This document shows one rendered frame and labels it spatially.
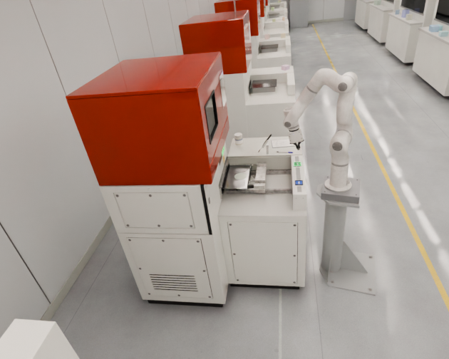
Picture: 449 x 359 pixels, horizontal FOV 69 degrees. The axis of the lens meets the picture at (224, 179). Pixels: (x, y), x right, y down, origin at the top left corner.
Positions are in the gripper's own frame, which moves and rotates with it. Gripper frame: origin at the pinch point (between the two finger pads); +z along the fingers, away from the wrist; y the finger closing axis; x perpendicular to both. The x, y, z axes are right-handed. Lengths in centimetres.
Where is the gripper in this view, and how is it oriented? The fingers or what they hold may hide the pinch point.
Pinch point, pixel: (298, 147)
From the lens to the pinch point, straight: 255.1
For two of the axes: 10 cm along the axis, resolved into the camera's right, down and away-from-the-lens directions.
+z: 3.1, 8.1, 4.9
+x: 1.5, -5.5, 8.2
